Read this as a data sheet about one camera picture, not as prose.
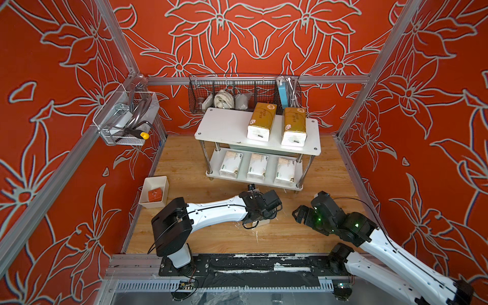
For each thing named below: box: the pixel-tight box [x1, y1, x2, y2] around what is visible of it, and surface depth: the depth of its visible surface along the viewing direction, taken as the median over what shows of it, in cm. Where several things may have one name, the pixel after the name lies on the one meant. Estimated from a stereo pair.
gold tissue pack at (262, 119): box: [246, 102, 278, 142], surface depth 71 cm
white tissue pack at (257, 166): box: [246, 152, 269, 180], surface depth 92 cm
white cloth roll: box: [213, 89, 235, 109], surface depth 91 cm
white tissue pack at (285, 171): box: [273, 156, 297, 185], surface depth 91 cm
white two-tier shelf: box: [194, 107, 322, 191], surface depth 87 cm
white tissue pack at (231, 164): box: [219, 150, 244, 179], surface depth 94 cm
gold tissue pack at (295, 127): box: [280, 107, 307, 147], surface depth 68 cm
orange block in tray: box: [148, 187, 164, 203], surface depth 89 cm
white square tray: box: [138, 175, 170, 210], surface depth 92 cm
